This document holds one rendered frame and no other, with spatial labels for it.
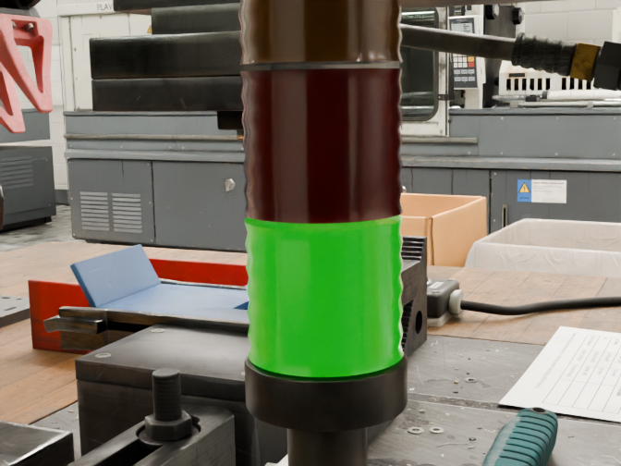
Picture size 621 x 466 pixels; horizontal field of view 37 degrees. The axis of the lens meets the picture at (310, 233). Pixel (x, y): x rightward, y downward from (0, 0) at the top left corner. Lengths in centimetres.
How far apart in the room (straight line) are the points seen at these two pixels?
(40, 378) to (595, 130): 441
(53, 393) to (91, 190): 584
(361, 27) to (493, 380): 52
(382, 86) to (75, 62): 637
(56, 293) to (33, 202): 709
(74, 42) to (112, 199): 109
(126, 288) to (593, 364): 36
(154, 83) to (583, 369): 42
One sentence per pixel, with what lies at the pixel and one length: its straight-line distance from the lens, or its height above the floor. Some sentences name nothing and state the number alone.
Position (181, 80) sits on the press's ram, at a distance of 44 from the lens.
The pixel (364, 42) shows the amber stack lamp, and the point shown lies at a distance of 20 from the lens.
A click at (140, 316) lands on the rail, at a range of 53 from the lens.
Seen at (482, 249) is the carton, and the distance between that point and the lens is 278.
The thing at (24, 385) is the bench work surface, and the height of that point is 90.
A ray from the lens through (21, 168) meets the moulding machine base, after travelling 776.
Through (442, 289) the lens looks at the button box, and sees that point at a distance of 85.
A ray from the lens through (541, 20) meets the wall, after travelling 708.
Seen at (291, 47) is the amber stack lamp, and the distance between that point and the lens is 20.
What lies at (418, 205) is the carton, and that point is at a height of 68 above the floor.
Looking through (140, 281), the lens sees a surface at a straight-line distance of 60.
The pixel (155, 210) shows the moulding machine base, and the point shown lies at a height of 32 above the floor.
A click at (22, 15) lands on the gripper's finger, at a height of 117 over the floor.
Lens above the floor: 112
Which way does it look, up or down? 9 degrees down
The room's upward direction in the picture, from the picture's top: 1 degrees counter-clockwise
